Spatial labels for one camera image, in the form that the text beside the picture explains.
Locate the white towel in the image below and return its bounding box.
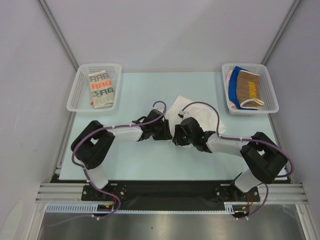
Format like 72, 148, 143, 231
165, 94, 227, 151

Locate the rabbit print towel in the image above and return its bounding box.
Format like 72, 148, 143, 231
87, 70, 115, 109

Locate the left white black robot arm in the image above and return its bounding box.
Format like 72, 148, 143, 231
70, 109, 172, 200

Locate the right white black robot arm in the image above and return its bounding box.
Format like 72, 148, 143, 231
172, 117, 289, 201

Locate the pink towel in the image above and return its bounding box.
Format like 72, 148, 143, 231
225, 69, 237, 110

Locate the blue towel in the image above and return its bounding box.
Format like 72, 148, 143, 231
228, 66, 247, 110

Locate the brown towel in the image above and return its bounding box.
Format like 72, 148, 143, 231
236, 70, 265, 110

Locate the left white plastic basket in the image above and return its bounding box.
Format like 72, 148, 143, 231
66, 63, 122, 115

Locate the white plastic basket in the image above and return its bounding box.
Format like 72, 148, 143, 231
222, 63, 279, 116
66, 63, 122, 115

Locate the right white plastic basket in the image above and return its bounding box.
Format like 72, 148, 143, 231
222, 63, 279, 116

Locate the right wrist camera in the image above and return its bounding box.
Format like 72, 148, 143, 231
177, 110, 190, 119

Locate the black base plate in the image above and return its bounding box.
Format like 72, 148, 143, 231
81, 180, 260, 210

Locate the white slotted cable duct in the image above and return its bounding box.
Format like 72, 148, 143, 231
45, 203, 248, 215

